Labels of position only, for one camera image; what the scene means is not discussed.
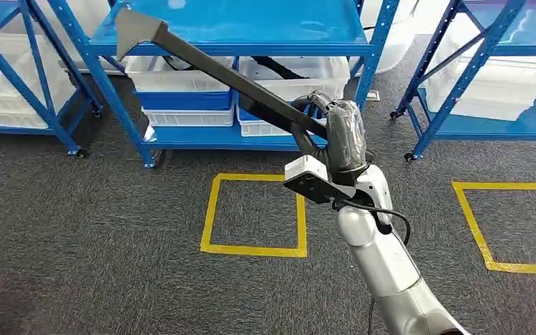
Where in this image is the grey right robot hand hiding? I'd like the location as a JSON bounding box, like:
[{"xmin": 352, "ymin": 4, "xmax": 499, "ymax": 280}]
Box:
[{"xmin": 290, "ymin": 89, "xmax": 376, "ymax": 187}]

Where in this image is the black plastic panel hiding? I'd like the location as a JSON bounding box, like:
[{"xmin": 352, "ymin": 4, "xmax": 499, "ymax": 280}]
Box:
[{"xmin": 114, "ymin": 8, "xmax": 330, "ymax": 156}]

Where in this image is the white plastic bin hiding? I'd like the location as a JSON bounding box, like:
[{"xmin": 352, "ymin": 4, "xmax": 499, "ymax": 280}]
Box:
[
  {"xmin": 124, "ymin": 55, "xmax": 236, "ymax": 94},
  {"xmin": 238, "ymin": 56, "xmax": 352, "ymax": 103},
  {"xmin": 141, "ymin": 106, "xmax": 236, "ymax": 128},
  {"xmin": 239, "ymin": 110, "xmax": 328, "ymax": 138}
]

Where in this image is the black part in bin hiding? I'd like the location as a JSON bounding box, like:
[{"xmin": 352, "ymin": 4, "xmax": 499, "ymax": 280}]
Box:
[
  {"xmin": 161, "ymin": 56, "xmax": 194, "ymax": 72},
  {"xmin": 251, "ymin": 56, "xmax": 309, "ymax": 81}
]

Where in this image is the white vehicle with red stripe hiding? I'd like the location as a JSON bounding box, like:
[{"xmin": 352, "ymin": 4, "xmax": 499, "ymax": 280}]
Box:
[{"xmin": 359, "ymin": 0, "xmax": 421, "ymax": 76}]

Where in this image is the yellow floor tape square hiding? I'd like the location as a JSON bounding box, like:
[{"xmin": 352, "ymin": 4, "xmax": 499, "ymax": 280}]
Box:
[
  {"xmin": 451, "ymin": 180, "xmax": 536, "ymax": 277},
  {"xmin": 199, "ymin": 172, "xmax": 308, "ymax": 260}
]

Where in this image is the stack of white bins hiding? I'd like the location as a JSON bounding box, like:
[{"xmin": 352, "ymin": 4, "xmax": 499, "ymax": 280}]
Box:
[
  {"xmin": 422, "ymin": 54, "xmax": 536, "ymax": 123},
  {"xmin": 0, "ymin": 32, "xmax": 78, "ymax": 131}
]

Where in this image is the blue steel shelf rack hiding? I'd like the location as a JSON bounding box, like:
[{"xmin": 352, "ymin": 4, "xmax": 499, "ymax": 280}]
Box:
[
  {"xmin": 389, "ymin": 0, "xmax": 536, "ymax": 163},
  {"xmin": 47, "ymin": 0, "xmax": 401, "ymax": 169},
  {"xmin": 0, "ymin": 0, "xmax": 105, "ymax": 159}
]

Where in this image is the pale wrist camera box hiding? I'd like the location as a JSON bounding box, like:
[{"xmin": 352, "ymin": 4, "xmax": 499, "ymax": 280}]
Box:
[{"xmin": 283, "ymin": 154, "xmax": 344, "ymax": 206}]

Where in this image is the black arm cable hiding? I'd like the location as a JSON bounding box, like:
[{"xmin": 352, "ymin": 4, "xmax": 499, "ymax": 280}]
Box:
[{"xmin": 334, "ymin": 198, "xmax": 412, "ymax": 247}]

